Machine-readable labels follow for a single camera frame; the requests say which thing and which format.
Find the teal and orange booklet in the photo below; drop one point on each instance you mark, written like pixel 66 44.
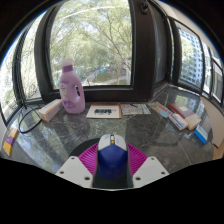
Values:
pixel 160 109

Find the white card with orange border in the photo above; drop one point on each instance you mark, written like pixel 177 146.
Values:
pixel 104 111

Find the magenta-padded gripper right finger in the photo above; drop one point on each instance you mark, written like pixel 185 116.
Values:
pixel 145 170

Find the colourful printed leaflet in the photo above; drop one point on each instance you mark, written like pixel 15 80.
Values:
pixel 135 109

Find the yellow and purple box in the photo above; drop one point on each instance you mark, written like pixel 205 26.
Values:
pixel 10 141

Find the tan box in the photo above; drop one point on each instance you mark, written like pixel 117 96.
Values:
pixel 193 122

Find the blue and white computer mouse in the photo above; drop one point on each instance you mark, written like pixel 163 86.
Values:
pixel 112 160

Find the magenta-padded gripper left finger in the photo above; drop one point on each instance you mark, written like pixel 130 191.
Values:
pixel 80 170

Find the white and orange carton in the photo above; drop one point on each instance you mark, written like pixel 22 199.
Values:
pixel 50 110

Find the purple detergent bottle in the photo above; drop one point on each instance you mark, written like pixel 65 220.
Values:
pixel 71 90

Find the blue and white box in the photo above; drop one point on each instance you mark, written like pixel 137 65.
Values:
pixel 201 134

